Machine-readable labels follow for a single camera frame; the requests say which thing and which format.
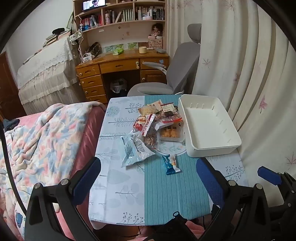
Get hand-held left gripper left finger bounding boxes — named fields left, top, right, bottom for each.
left=24, top=156, right=102, bottom=241

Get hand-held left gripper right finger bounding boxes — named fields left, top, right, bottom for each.
left=195, top=158, right=278, bottom=241

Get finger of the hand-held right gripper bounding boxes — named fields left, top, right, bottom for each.
left=257, top=166, right=296, bottom=195

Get blue snack packet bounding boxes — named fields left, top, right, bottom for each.
left=162, top=154, right=181, bottom=175

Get white plastic bin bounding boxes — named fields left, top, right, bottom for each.
left=178, top=94, right=242, bottom=158

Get clear grey snack packet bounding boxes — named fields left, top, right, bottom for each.
left=120, top=133, right=156, bottom=168

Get clear yellow biscuit packet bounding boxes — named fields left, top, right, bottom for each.
left=159, top=124, right=185, bottom=142

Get red nut bar packet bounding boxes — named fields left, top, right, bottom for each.
left=162, top=116, right=184, bottom=123

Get clear nut mix packet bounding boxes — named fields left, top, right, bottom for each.
left=141, top=126, right=159, bottom=149

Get Lipo red white snack packet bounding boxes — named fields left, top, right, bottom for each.
left=161, top=103, right=183, bottom=117

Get yellow stick snack packet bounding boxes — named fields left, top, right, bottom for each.
left=138, top=105, right=158, bottom=115

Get pink bed sheet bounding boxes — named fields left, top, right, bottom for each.
left=53, top=105, right=107, bottom=241

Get round plate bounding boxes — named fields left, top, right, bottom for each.
left=153, top=139, right=188, bottom=156

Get floral blanket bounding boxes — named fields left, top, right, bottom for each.
left=0, top=103, right=104, bottom=232

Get dark blue cloth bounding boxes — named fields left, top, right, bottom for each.
left=3, top=118, right=20, bottom=131

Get black trash bin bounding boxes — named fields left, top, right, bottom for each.
left=110, top=78, right=127, bottom=94

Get grey office chair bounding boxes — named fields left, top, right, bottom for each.
left=127, top=23, right=202, bottom=96

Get wooden desk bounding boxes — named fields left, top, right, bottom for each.
left=76, top=47, right=170, bottom=103

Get wooden door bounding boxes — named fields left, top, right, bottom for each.
left=0, top=52, right=27, bottom=118

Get white lace cover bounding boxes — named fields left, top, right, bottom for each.
left=17, top=36, right=80, bottom=115

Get dark patterned bag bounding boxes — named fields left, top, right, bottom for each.
left=86, top=42, right=102, bottom=55

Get green packet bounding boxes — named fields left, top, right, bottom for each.
left=112, top=44, right=125, bottom=55

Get stack of books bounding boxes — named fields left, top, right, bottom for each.
left=43, top=32, right=70, bottom=48

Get pink box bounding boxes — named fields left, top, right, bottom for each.
left=147, top=38, right=163, bottom=49

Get wooden bookshelf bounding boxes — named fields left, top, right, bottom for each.
left=73, top=0, right=167, bottom=54

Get doll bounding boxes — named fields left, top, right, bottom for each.
left=148, top=23, right=163, bottom=39

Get bookshelf with books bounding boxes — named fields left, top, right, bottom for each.
left=81, top=6, right=166, bottom=29

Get small monitor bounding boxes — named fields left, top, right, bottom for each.
left=82, top=0, right=107, bottom=11

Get black cable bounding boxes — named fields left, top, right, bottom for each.
left=0, top=116, right=27, bottom=216

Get white cable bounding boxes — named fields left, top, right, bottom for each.
left=75, top=11, right=85, bottom=62

